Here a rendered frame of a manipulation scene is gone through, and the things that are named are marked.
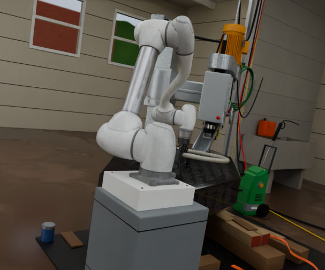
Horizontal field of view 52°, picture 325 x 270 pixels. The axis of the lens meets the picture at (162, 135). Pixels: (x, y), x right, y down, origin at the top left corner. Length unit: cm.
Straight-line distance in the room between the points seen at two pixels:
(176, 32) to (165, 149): 62
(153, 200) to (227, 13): 838
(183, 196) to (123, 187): 28
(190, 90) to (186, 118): 144
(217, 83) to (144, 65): 122
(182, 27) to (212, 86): 118
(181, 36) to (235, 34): 185
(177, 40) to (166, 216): 88
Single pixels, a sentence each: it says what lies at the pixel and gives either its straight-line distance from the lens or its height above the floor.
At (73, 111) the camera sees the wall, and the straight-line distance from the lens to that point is 886.
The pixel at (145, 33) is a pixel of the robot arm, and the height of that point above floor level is 159.
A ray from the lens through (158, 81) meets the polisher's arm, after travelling 340.
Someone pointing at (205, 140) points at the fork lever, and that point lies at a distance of 280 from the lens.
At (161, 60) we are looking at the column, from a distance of 350.
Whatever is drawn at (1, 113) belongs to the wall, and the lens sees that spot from 835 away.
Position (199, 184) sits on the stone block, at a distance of 262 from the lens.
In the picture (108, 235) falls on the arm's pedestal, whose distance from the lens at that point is 158.
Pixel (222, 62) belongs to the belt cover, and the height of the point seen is 162.
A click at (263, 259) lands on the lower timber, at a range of 292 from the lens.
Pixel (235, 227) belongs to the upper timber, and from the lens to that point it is 307.
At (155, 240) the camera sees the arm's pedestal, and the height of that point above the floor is 69.
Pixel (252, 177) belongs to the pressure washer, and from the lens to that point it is 417.
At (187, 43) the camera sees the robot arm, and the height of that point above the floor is 157.
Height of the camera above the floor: 129
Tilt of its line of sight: 7 degrees down
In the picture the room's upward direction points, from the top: 9 degrees clockwise
